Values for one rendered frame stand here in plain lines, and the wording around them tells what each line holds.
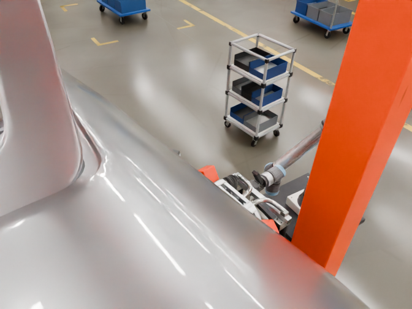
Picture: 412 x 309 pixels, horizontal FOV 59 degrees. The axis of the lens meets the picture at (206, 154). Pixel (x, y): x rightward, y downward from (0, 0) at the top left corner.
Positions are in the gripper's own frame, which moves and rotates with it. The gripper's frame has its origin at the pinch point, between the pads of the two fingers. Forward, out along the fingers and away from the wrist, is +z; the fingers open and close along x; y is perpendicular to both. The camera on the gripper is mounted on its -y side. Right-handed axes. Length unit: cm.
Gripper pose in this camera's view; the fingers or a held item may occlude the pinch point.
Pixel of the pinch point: (240, 192)
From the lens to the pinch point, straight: 216.6
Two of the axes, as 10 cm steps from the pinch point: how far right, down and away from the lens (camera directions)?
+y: -0.2, 7.7, 6.4
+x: -6.3, -5.1, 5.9
